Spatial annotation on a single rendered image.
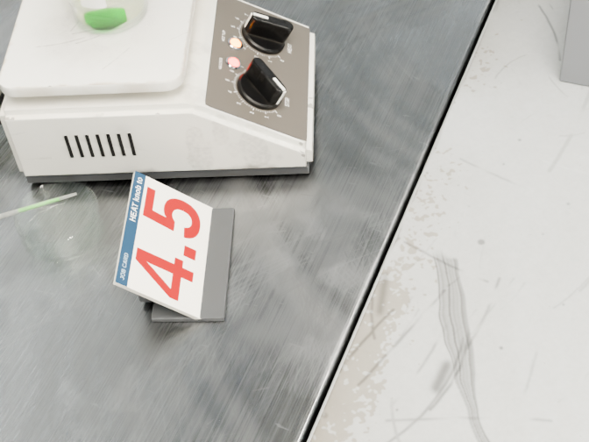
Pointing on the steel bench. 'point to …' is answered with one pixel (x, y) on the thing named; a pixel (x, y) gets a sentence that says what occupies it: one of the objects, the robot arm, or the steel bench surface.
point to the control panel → (292, 65)
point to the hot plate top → (95, 52)
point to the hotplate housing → (152, 129)
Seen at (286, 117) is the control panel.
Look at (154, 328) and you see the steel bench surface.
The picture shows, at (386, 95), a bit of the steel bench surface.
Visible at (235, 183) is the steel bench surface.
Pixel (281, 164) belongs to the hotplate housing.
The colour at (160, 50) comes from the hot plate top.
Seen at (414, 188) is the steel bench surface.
